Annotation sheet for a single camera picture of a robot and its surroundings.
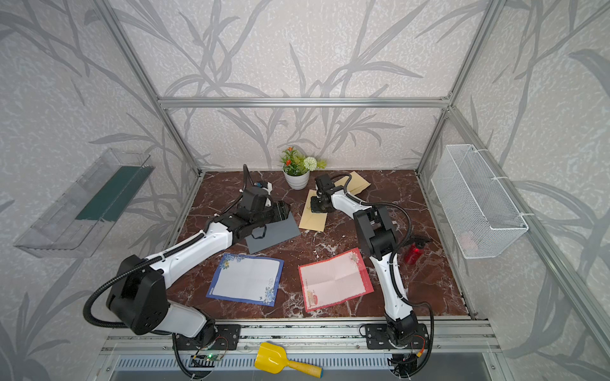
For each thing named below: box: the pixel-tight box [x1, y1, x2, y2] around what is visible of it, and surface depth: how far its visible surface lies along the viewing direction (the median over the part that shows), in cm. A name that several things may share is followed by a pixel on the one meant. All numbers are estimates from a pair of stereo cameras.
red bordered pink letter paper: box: [297, 247, 375, 313], surface depth 87 cm
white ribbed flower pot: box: [282, 169, 311, 190], surface depth 111 cm
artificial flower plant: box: [279, 146, 328, 177], surface depth 107 cm
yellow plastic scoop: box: [254, 341, 324, 379], surface depth 71 cm
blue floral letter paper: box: [206, 253, 285, 307], surface depth 87 cm
